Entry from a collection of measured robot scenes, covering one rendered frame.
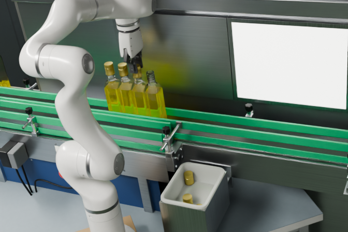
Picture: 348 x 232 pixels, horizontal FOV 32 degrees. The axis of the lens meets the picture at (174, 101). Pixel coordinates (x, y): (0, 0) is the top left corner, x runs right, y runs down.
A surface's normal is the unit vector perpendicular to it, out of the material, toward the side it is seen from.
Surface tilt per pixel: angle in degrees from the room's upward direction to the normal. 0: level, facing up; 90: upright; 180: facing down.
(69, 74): 90
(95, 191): 30
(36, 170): 90
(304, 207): 0
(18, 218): 0
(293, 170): 90
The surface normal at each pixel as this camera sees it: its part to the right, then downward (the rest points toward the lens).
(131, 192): -0.40, 0.52
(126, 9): 0.33, 0.22
